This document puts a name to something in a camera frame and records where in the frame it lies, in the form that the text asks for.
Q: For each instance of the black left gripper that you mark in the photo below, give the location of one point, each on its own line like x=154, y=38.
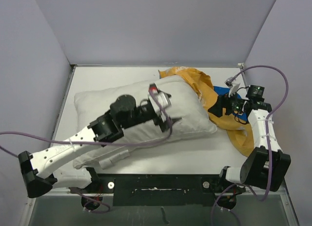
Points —
x=157, y=119

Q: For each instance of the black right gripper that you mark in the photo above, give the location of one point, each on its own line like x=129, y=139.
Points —
x=223, y=101

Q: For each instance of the blue yellow Mickey pillowcase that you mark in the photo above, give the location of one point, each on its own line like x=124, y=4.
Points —
x=239, y=131

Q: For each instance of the white pillow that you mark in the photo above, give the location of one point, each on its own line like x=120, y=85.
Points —
x=195, y=121

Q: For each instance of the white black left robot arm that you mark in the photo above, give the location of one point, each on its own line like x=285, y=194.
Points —
x=41, y=171

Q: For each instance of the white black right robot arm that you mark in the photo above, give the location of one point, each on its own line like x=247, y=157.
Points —
x=267, y=164

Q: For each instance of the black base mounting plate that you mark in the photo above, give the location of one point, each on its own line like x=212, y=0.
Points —
x=129, y=190

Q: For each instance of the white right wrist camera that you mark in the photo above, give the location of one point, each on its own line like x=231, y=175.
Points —
x=233, y=85

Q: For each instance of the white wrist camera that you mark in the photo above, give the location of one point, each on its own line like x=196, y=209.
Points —
x=233, y=85
x=157, y=96

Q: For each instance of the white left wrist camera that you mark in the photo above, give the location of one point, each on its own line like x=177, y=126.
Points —
x=157, y=96

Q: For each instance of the aluminium frame rail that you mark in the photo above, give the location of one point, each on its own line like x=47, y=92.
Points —
x=60, y=207

